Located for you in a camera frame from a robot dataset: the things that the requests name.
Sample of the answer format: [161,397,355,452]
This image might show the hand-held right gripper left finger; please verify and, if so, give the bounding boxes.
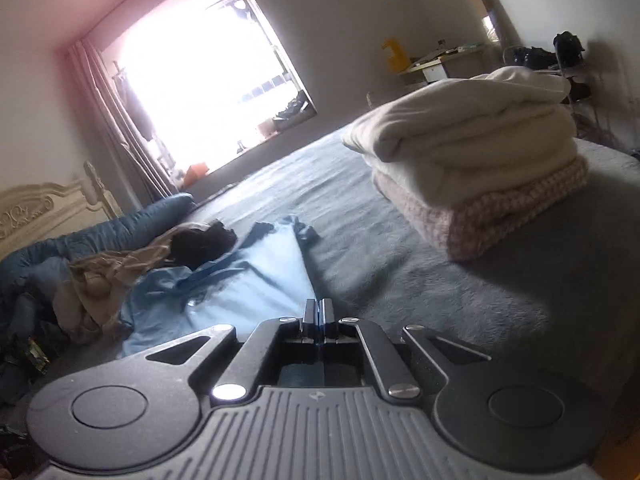
[145,299,318,406]

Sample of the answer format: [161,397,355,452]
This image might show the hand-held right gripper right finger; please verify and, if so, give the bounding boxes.
[320,299,493,403]

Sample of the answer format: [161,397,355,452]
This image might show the light blue shirt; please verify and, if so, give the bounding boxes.
[120,215,321,358]

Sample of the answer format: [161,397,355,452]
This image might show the grey bed sheet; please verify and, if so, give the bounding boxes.
[190,130,640,401]

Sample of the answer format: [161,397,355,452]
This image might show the orange item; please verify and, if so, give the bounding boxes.
[181,162,208,188]

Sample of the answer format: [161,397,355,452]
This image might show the folded pink knit blanket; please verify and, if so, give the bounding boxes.
[372,155,590,262]

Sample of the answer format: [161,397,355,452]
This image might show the dark shoes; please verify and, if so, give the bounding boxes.
[272,91,312,121]

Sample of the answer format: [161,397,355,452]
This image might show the beige garment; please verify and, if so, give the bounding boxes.
[52,227,201,343]

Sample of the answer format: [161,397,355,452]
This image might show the folded white blanket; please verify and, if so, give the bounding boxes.
[341,66,578,206]

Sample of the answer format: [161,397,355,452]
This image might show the bright window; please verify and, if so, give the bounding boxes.
[85,0,318,176]

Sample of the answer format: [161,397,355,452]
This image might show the small wooden desk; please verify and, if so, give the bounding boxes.
[400,42,488,86]

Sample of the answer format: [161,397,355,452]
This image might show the yellow box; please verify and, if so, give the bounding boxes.
[382,37,410,71]

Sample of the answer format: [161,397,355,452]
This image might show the grey curtain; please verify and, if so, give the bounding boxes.
[67,40,181,198]

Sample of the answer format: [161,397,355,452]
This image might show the smartphone with lit screen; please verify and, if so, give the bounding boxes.
[10,335,51,376]

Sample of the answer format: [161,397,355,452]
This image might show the cream carved headboard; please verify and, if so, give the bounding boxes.
[0,161,123,256]

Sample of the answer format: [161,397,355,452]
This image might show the black bag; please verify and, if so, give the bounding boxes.
[552,31,586,68]

